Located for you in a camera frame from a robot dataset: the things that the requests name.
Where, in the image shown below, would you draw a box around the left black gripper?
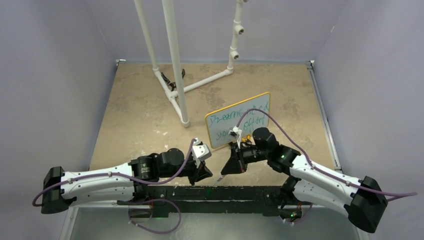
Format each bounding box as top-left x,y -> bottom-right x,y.
159,155 -> 213,185

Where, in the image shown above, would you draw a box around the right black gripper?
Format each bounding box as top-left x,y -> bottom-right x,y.
221,141 -> 270,175

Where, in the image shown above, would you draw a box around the yellow framed whiteboard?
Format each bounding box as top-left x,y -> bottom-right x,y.
205,92 -> 271,149

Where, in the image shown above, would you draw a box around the white green marker pen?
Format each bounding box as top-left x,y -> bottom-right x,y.
212,175 -> 226,186

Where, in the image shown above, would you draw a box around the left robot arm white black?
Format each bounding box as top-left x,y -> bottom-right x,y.
33,144 -> 213,215

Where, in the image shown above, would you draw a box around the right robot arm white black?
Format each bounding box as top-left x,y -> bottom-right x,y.
221,126 -> 388,233

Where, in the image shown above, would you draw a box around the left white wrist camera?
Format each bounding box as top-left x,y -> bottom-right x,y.
191,138 -> 212,168

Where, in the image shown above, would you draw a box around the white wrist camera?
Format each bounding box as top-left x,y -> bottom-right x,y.
191,138 -> 212,168
228,126 -> 242,148

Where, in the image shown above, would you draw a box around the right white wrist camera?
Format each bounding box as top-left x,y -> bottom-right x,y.
228,126 -> 242,148

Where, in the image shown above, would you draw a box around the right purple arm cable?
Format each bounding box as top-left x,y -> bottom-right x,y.
235,108 -> 419,203

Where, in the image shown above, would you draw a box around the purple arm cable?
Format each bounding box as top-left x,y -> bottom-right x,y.
31,138 -> 198,208
235,108 -> 419,203

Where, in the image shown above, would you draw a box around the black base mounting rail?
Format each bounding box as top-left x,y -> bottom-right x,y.
117,185 -> 299,218

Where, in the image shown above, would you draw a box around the white PVC pipe frame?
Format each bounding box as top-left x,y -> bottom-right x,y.
134,0 -> 247,128

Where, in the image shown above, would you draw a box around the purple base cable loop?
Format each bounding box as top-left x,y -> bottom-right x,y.
127,198 -> 183,234

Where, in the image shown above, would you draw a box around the black handled pliers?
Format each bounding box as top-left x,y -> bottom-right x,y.
160,68 -> 186,92

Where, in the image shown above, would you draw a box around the aluminium extrusion frame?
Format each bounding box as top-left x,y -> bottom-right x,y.
60,204 -> 371,240

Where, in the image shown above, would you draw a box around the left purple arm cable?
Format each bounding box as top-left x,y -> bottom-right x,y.
31,138 -> 198,208

